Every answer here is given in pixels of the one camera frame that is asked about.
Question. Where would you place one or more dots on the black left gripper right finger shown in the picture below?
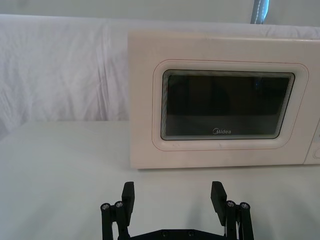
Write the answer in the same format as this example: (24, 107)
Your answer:
(218, 205)

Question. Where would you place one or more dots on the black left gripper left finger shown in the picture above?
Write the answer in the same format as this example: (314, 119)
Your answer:
(128, 205)

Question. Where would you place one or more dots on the white table cloth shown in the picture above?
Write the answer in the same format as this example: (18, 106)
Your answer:
(62, 175)

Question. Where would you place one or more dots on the cream microwave oven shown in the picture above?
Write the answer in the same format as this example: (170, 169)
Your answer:
(145, 100)

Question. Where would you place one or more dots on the wrinkled white backdrop cloth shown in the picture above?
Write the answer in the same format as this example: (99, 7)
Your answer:
(62, 75)

